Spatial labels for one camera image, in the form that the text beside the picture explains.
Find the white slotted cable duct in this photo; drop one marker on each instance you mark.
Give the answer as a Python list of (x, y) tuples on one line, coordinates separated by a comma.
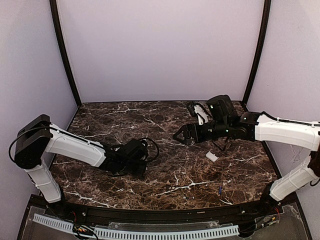
[(134, 231)]

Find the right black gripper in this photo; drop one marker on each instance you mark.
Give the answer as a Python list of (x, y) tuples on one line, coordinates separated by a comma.
[(191, 133)]

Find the black frame post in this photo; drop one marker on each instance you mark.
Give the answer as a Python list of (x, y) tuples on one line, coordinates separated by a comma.
[(258, 51), (63, 52)]

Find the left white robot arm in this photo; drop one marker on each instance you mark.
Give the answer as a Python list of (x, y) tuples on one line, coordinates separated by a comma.
[(41, 136)]

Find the white battery cover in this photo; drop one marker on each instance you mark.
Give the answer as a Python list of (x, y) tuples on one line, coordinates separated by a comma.
[(212, 157)]

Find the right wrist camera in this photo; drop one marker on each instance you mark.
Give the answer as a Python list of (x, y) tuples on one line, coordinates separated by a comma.
[(197, 110)]

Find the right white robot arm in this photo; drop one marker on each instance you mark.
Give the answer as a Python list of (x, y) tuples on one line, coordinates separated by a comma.
[(221, 120)]

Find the left black frame post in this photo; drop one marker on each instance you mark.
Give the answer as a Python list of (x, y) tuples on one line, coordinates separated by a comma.
[(63, 52)]

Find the black front rail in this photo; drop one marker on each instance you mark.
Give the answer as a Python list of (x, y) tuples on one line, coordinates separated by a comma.
[(103, 215)]

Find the right black frame post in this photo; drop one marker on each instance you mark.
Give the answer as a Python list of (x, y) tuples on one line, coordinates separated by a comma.
[(258, 51)]

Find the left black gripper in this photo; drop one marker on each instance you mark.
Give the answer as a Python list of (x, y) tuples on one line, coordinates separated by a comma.
[(139, 169)]

